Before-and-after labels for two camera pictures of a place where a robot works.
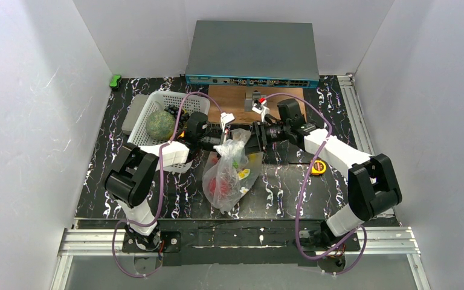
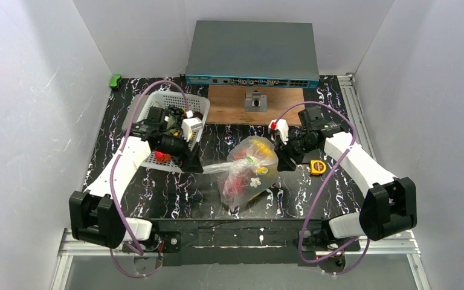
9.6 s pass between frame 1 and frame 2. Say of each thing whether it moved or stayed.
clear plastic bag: moved
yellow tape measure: stayed
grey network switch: stayed
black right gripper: moved
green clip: stayed
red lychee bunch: moved
